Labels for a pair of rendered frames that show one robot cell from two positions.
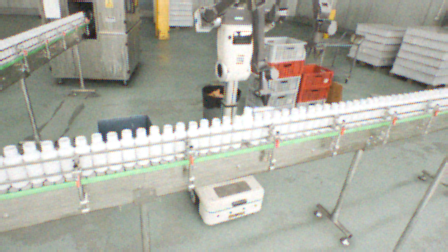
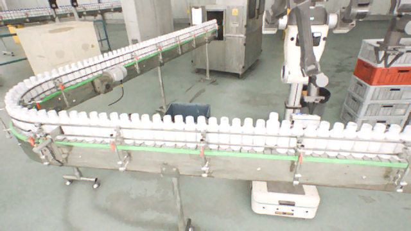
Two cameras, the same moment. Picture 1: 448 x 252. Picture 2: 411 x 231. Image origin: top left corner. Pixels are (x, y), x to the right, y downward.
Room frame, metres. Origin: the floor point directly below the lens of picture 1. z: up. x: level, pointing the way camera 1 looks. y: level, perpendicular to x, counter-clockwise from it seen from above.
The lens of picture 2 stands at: (0.34, -0.41, 1.73)
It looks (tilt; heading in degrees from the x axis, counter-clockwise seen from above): 30 degrees down; 35
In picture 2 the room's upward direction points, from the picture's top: 2 degrees counter-clockwise
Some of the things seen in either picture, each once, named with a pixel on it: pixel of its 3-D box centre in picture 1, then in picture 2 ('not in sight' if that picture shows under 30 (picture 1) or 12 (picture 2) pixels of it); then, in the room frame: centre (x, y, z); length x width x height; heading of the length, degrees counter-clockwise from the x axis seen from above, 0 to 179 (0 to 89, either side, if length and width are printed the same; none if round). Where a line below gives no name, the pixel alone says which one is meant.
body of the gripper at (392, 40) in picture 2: (316, 38); (392, 38); (1.59, -0.50, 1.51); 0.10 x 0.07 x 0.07; 27
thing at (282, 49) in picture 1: (279, 49); (395, 52); (3.71, -0.72, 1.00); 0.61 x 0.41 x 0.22; 124
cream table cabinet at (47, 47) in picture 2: not in sight; (67, 57); (2.37, 4.41, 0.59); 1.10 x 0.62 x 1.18; 9
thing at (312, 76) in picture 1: (308, 75); not in sight; (4.12, -1.30, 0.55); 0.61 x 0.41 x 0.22; 119
